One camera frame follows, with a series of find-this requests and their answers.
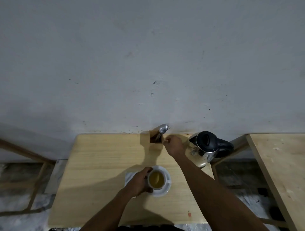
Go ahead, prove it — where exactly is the white paper napkin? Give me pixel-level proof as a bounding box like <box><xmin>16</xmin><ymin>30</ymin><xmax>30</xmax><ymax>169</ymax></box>
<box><xmin>123</xmin><ymin>171</ymin><xmax>139</xmax><ymax>198</ymax></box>

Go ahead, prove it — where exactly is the light wooden side table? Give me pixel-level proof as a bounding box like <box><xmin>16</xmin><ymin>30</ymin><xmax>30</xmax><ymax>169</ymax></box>
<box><xmin>245</xmin><ymin>133</ymin><xmax>305</xmax><ymax>231</ymax></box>

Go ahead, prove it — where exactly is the yellow tea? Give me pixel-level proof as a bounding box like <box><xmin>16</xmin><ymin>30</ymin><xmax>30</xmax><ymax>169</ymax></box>
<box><xmin>149</xmin><ymin>172</ymin><xmax>165</xmax><ymax>188</ymax></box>

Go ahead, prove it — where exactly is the wooden cutlery holder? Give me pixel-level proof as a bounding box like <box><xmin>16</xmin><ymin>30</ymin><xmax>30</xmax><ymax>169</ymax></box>
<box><xmin>149</xmin><ymin>130</ymin><xmax>165</xmax><ymax>152</ymax></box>

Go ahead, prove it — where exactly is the steel kettle with black lid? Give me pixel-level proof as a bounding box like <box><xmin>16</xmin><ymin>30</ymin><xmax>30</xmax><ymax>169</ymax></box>
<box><xmin>189</xmin><ymin>131</ymin><xmax>234</xmax><ymax>168</ymax></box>

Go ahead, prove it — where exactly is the person's left forearm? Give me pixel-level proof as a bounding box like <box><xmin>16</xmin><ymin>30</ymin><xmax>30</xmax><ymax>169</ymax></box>
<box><xmin>79</xmin><ymin>189</ymin><xmax>134</xmax><ymax>231</ymax></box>

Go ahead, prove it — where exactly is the person's right hand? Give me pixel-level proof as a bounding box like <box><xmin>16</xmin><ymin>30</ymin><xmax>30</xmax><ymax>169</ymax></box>
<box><xmin>164</xmin><ymin>135</ymin><xmax>186</xmax><ymax>158</ymax></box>

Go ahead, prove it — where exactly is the wooden frame stand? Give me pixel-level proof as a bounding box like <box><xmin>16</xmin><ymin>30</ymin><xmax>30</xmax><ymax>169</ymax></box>
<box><xmin>0</xmin><ymin>138</ymin><xmax>57</xmax><ymax>216</ymax></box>

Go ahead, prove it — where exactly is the person's right forearm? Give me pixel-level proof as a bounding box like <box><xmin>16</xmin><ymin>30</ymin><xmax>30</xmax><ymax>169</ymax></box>
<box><xmin>170</xmin><ymin>152</ymin><xmax>270</xmax><ymax>231</ymax></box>

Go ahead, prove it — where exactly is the white tea cup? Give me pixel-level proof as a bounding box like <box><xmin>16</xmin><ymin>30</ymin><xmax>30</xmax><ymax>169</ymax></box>
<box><xmin>147</xmin><ymin>169</ymin><xmax>172</xmax><ymax>190</ymax></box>

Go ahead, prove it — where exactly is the white saucer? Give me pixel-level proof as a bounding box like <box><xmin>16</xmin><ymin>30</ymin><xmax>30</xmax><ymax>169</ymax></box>
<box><xmin>143</xmin><ymin>165</ymin><xmax>172</xmax><ymax>198</ymax></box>

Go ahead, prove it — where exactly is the steel spoon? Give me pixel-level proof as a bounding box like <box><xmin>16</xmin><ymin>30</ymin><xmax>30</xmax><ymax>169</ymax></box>
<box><xmin>155</xmin><ymin>124</ymin><xmax>169</xmax><ymax>141</ymax></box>

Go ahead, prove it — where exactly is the person's left hand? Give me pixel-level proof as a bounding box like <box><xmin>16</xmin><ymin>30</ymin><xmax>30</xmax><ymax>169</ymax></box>
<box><xmin>123</xmin><ymin>167</ymin><xmax>154</xmax><ymax>198</ymax></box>

